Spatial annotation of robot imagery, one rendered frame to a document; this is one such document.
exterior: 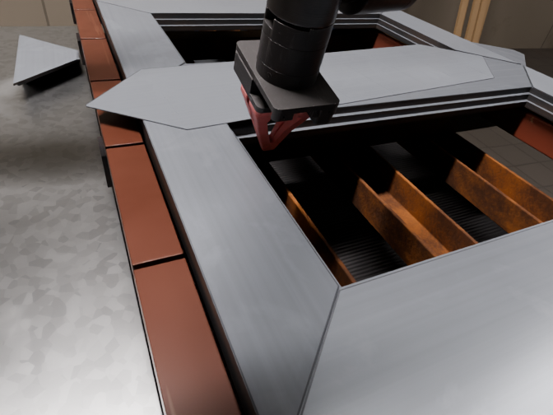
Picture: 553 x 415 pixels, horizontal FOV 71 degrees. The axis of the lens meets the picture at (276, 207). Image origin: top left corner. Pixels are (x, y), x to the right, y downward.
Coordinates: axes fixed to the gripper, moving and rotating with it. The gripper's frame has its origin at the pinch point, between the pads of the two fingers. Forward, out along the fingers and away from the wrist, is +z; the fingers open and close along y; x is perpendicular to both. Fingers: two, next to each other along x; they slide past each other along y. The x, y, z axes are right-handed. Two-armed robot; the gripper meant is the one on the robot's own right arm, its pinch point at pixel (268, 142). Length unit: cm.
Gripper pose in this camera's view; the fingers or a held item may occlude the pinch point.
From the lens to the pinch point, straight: 43.1
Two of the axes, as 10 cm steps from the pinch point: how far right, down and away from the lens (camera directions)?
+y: -3.8, -7.8, 5.0
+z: -1.9, 6.0, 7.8
